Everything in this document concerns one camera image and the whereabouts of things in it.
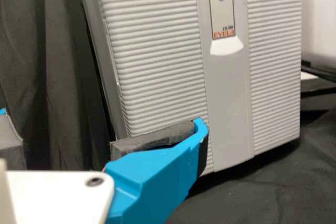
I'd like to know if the black platform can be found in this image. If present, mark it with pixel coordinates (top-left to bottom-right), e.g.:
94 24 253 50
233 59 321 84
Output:
300 50 336 83

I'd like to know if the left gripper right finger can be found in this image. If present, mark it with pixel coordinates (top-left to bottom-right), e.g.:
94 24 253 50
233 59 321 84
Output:
104 116 210 224

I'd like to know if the incubator door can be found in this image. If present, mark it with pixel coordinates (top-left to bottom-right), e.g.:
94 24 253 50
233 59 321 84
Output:
90 0 303 177

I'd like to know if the white incubator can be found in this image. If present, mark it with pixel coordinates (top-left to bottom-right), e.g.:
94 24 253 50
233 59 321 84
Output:
75 0 129 141

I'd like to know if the white box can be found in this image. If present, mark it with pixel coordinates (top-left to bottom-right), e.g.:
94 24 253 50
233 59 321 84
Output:
301 0 336 59

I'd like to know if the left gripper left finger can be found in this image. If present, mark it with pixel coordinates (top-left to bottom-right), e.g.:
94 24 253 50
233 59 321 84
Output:
0 107 27 171

